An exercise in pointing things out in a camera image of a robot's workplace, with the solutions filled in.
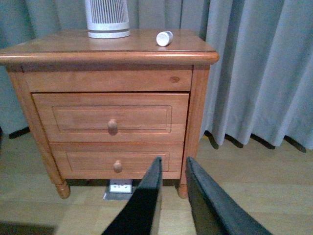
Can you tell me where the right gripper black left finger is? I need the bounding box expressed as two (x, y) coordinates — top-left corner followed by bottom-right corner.
(102, 157), (162, 235)

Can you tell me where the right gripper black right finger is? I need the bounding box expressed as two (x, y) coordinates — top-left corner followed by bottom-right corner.
(186, 157), (271, 235)

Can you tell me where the wooden drawer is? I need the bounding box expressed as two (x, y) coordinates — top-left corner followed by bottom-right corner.
(33, 93), (189, 142)
(50, 142), (183, 179)

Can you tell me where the white medicine bottle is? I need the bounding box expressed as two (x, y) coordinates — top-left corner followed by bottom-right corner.
(156, 30), (174, 47)

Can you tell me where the floor power socket box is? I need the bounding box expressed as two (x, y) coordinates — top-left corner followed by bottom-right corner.
(103, 179), (133, 200)

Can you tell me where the wooden nightstand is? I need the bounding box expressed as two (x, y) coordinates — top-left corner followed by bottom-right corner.
(0, 29), (219, 199)

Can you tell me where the grey curtain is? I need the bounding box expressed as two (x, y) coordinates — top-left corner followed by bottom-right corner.
(0, 0), (313, 150)

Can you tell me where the white cylindrical air purifier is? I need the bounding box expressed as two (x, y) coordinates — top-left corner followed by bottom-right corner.
(85, 0), (130, 39)

